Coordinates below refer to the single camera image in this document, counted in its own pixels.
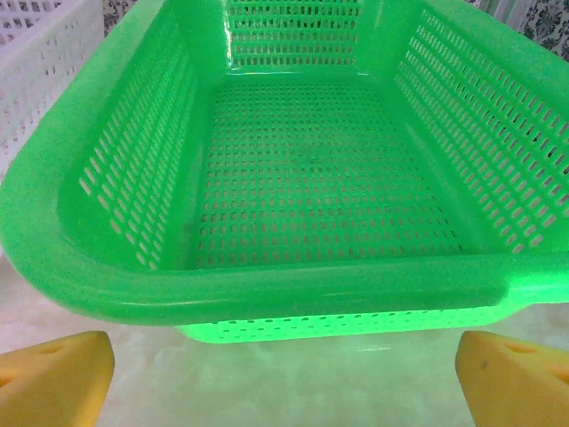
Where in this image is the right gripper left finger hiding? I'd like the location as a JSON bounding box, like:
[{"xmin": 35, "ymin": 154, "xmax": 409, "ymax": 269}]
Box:
[{"xmin": 0, "ymin": 331, "xmax": 116, "ymax": 427}]

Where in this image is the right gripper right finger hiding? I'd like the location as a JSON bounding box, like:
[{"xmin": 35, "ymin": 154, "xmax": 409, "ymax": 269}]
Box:
[{"xmin": 457, "ymin": 331, "xmax": 569, "ymax": 427}]

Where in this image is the bright green plastic basket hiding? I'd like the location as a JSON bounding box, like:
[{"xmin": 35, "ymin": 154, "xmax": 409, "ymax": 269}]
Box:
[{"xmin": 0, "ymin": 0, "xmax": 569, "ymax": 346}]

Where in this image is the white plastic basket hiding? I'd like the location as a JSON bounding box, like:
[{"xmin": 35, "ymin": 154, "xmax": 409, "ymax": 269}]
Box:
[{"xmin": 0, "ymin": 0, "xmax": 108, "ymax": 169}]

